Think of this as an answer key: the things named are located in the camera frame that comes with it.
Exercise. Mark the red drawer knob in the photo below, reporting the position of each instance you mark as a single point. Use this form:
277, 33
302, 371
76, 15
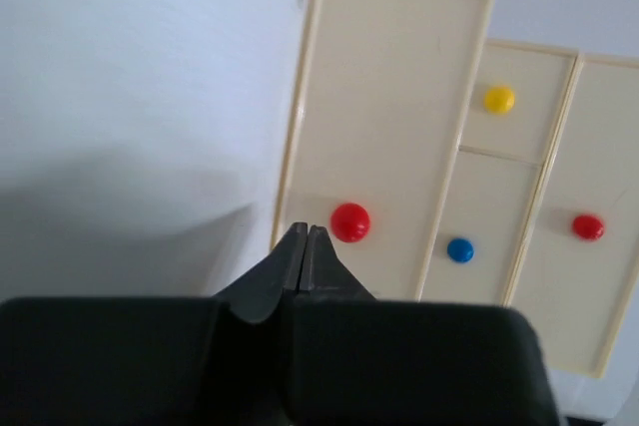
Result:
588, 227
350, 222

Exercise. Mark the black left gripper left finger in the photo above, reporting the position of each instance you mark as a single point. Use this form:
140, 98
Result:
210, 360

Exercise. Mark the beige small yellow-knob drawer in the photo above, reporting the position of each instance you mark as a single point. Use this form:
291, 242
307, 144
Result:
539, 76

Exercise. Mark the beige blue-knob drawer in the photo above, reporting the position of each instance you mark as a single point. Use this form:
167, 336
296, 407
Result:
487, 202

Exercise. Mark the yellow drawer knob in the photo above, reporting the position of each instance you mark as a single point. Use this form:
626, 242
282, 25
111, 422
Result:
499, 100

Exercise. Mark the beige bottom drawer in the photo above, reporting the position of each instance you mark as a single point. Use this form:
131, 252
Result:
381, 97

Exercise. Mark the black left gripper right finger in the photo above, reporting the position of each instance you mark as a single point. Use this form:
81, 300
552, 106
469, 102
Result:
357, 360

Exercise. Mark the beige drawer cabinet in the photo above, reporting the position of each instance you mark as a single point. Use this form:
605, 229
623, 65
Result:
452, 167

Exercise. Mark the blue drawer knob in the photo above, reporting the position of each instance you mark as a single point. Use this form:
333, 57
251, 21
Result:
460, 250

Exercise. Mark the beige top drawer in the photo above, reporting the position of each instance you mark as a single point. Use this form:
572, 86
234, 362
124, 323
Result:
577, 275

